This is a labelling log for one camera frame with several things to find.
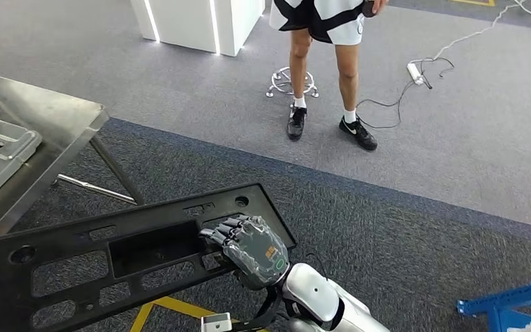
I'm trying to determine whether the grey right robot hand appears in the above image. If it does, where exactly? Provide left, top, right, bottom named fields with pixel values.
left=198, top=215, right=290, bottom=291

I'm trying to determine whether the black plastic plate frame part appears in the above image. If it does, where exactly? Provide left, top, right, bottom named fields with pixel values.
left=0, top=183, right=297, bottom=332

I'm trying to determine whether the stainless steel workbench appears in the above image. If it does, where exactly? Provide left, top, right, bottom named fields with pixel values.
left=0, top=69, right=145, bottom=241

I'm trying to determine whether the large blue metal shelf rack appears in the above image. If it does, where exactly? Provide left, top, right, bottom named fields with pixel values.
left=456, top=278, right=531, bottom=332

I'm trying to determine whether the yellow floor tape square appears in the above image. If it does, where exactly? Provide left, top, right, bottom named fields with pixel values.
left=129, top=296, right=271, bottom=332

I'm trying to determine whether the chrome stool base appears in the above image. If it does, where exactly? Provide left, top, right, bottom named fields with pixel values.
left=265, top=66, right=320, bottom=100

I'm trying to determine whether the white power strip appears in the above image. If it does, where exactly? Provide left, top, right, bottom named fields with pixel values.
left=406, top=62, right=425, bottom=86

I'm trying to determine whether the white lit cabinet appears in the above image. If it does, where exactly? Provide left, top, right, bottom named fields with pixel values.
left=129, top=0, right=266, bottom=57

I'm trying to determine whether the person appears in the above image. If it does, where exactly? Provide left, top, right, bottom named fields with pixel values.
left=268, top=0, right=391, bottom=152

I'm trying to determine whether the stamped grey metal panel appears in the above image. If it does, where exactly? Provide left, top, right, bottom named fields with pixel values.
left=0, top=111, right=43, bottom=215

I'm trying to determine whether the pale wrist camera with bracket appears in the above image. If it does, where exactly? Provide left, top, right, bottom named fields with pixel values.
left=200, top=286, right=285, bottom=332

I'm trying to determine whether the black floor cable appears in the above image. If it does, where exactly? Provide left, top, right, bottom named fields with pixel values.
left=356, top=57, right=455, bottom=130

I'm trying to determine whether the white floor cable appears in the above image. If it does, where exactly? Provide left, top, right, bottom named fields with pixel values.
left=423, top=0, right=531, bottom=63

